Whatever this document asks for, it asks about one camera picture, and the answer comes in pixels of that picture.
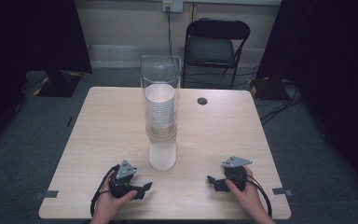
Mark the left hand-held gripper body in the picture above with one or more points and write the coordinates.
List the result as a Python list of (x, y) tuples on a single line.
[(121, 184)]

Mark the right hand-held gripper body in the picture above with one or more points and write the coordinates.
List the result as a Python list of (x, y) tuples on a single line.
[(236, 177)]

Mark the single white paper cup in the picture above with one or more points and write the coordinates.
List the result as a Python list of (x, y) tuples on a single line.
[(162, 155)]

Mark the clear plastic cup dispenser tube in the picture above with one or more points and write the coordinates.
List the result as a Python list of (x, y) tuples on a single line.
[(160, 73)]

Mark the person's left hand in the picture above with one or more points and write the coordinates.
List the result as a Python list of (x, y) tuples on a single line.
[(113, 202)]

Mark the person's right hand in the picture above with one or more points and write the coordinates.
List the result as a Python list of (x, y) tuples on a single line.
[(248, 196)]

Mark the grey tape strip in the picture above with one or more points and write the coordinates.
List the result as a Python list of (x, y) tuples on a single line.
[(282, 191), (48, 194)]

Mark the stack of white paper cups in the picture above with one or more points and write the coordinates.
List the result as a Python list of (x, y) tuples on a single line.
[(160, 107)]

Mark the small black floor tape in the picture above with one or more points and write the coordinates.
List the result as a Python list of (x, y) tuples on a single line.
[(70, 121)]

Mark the black stand base yellow tape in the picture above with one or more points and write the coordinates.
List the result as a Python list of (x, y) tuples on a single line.
[(59, 84), (267, 88)]

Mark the black folding chair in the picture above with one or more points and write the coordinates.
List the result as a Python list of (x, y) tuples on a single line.
[(211, 48)]

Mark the black curtain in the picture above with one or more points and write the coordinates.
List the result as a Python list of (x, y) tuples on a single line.
[(332, 62), (28, 46)]

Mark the white wall socket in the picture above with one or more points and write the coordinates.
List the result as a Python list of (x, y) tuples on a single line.
[(172, 5)]

